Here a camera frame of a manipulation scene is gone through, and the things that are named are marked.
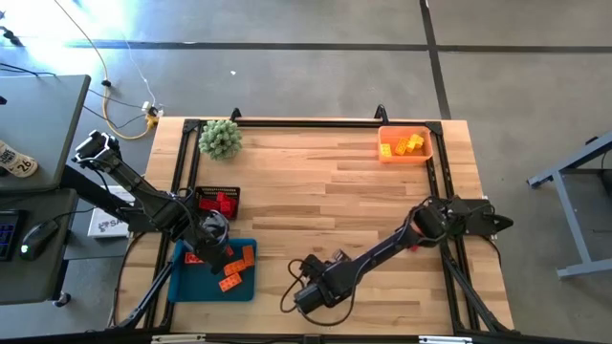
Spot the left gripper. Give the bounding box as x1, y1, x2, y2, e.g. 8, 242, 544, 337
193, 212, 231, 276

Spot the blue plastic bin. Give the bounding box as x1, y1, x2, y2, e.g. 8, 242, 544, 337
166, 237, 258, 304

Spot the black slotted plastic basket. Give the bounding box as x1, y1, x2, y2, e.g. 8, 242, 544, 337
194, 185, 242, 221

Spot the white printed box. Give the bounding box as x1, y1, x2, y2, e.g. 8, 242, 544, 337
87, 184, 138, 239

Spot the green plant in white pot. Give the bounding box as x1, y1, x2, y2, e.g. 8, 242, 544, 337
197, 118, 244, 161

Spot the translucent orange plastic bin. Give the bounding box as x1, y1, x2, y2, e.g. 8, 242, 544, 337
377, 124, 434, 165

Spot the black computer mouse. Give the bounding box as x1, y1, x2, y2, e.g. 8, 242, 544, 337
18, 218, 61, 263

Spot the dark grey desk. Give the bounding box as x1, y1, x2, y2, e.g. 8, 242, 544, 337
0, 188, 80, 307

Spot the black keyboard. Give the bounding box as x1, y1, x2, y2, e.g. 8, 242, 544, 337
0, 209, 25, 263

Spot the white printed paper item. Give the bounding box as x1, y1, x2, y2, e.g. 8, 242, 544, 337
0, 140, 39, 179

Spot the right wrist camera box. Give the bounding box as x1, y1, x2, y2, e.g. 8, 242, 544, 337
298, 252, 331, 278

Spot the black diagonal frame brace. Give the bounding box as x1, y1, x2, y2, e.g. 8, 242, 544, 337
442, 247, 508, 333
114, 260, 176, 331

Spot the silver metal bracket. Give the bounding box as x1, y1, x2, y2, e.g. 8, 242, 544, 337
151, 333, 207, 344
418, 335, 474, 344

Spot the yellow floor cable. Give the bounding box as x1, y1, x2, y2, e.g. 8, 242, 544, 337
52, 0, 162, 141

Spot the black aluminium table frame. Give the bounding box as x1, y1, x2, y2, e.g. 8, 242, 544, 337
114, 118, 513, 335

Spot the grey metal table frame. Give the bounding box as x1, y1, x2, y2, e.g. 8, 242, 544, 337
526, 131, 612, 281

